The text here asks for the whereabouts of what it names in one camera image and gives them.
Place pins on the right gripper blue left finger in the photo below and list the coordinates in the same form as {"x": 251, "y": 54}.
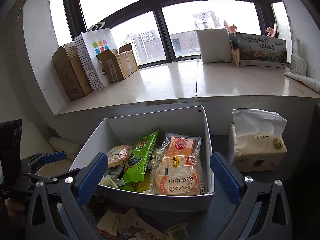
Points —
{"x": 89, "y": 177}

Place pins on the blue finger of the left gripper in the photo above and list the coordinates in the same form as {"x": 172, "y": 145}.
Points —
{"x": 54, "y": 157}

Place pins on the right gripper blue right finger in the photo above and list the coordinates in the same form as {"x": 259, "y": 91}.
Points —
{"x": 229, "y": 178}

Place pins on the brown pastry snack packet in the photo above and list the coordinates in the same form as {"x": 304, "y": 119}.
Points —
{"x": 118, "y": 155}

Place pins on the round rice cracker packet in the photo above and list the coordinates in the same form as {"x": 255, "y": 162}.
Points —
{"x": 179, "y": 175}

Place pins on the white calligraphy snack packet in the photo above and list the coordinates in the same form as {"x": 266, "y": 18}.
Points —
{"x": 130, "y": 226}

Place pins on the green seaweed snack packet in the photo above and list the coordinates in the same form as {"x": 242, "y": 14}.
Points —
{"x": 135, "y": 167}

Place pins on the orange cake packet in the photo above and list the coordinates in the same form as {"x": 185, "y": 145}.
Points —
{"x": 177, "y": 144}

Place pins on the green jelly cup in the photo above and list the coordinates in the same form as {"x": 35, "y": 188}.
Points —
{"x": 177, "y": 232}

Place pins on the black gold snack bag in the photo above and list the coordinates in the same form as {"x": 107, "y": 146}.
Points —
{"x": 113, "y": 179}

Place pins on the yellow snack pouch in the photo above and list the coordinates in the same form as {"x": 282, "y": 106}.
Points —
{"x": 138, "y": 186}

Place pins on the left hand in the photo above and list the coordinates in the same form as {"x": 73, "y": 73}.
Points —
{"x": 15, "y": 210}

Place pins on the cream sofa cushion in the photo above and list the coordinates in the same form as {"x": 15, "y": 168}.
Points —
{"x": 70, "y": 148}

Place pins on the beige tissue pack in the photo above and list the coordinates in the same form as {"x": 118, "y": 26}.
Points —
{"x": 255, "y": 140}

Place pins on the white open storage box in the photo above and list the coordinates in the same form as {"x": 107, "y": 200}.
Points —
{"x": 127, "y": 130}

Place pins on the tall brown cardboard box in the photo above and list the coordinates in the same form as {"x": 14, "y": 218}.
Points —
{"x": 71, "y": 72}

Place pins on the small open cardboard box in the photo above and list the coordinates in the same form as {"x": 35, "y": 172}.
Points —
{"x": 118, "y": 64}

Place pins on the white dotted paper bag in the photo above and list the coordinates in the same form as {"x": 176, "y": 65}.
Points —
{"x": 90, "y": 44}

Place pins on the white lotion tube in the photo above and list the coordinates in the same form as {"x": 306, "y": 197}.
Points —
{"x": 307, "y": 81}

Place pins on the printed landscape gift box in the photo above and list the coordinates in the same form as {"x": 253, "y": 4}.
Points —
{"x": 258, "y": 50}

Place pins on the white pump bottle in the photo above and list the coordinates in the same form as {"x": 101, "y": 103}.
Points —
{"x": 298, "y": 61}

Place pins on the white foam box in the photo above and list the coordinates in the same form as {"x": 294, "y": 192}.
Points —
{"x": 214, "y": 45}

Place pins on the pink toy figure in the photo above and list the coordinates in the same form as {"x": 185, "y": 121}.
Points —
{"x": 230, "y": 28}

